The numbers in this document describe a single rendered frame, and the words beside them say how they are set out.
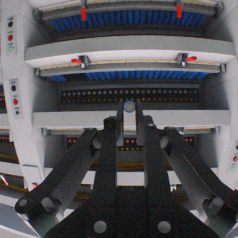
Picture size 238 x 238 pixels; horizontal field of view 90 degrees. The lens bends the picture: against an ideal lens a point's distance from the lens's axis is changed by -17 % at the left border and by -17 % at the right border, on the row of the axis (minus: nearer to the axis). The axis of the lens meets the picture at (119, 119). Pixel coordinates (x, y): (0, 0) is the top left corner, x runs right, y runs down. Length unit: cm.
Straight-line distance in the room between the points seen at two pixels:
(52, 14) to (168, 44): 37
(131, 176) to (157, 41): 40
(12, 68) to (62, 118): 22
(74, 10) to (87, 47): 16
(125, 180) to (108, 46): 39
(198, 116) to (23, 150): 56
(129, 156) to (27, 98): 46
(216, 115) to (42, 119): 52
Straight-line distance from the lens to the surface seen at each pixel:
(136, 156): 65
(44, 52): 45
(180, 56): 40
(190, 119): 42
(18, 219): 109
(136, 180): 48
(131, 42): 39
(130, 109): 21
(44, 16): 56
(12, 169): 66
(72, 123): 42
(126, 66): 42
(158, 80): 53
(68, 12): 52
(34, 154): 53
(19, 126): 52
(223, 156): 53
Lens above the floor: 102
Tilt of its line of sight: 14 degrees up
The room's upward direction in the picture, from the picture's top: 178 degrees clockwise
